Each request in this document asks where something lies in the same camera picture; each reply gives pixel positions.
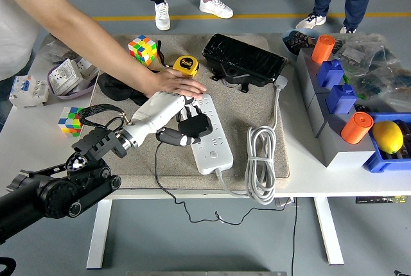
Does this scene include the yellow tape measure with strap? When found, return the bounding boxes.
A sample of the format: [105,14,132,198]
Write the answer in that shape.
[156,40,200,80]

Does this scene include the grey-brown mat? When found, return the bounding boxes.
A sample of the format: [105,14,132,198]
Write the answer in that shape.
[75,33,292,192]

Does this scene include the white power strip cable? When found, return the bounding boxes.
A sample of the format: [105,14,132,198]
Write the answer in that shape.
[215,74,289,207]

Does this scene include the yellow lemon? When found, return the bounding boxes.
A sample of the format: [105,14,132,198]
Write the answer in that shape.
[372,120,405,155]

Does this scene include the clear bags of parts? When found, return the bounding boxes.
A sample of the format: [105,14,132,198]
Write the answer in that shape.
[333,31,411,115]

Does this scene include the white wall socket panel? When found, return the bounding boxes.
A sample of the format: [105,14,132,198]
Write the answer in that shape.
[76,57,100,80]
[48,58,84,96]

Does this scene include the person's right hand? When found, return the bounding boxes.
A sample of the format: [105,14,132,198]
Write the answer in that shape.
[143,69,207,101]

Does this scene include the clear bag of screws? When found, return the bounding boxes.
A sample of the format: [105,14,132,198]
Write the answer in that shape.
[41,37,81,65]

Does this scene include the black table control panel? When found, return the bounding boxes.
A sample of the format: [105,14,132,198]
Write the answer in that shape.
[355,196,406,205]

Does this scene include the blue plastic bin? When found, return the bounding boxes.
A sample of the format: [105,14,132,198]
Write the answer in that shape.
[363,112,411,173]

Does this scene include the purple bowl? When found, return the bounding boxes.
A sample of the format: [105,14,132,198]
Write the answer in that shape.
[47,60,99,101]

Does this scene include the light blue bowl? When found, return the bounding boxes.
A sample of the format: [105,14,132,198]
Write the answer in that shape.
[281,28,322,58]

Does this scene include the colourful puzzle cube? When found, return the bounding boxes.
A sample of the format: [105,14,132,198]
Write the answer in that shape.
[128,34,158,67]
[58,107,85,137]

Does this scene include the blue block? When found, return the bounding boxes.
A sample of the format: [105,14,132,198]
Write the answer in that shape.
[325,84,358,115]
[317,59,345,90]

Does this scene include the white table leg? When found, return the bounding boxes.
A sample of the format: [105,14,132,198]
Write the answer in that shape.
[86,199,113,270]
[313,197,345,266]

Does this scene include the thin black plug cord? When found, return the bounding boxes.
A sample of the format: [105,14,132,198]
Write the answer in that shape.
[154,141,292,225]

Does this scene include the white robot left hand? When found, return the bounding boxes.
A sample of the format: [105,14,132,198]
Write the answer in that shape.
[127,91,206,147]

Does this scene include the white power strip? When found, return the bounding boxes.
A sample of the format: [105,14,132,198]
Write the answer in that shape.
[184,92,234,176]

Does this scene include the black fabric pouch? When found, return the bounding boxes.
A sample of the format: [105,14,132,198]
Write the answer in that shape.
[97,72,152,107]

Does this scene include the black plug adapter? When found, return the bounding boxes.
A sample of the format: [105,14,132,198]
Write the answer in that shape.
[177,113,213,138]

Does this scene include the black hanging cable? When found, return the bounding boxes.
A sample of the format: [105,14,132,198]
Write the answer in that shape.
[290,197,299,276]

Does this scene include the grey block holder box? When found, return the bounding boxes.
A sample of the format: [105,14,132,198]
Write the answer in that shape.
[295,46,376,168]

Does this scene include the orange cylinder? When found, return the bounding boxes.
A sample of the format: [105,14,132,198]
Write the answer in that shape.
[311,34,337,64]
[340,112,375,145]

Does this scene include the white circuit breaker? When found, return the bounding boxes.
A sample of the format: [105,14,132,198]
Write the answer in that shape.
[8,74,49,109]

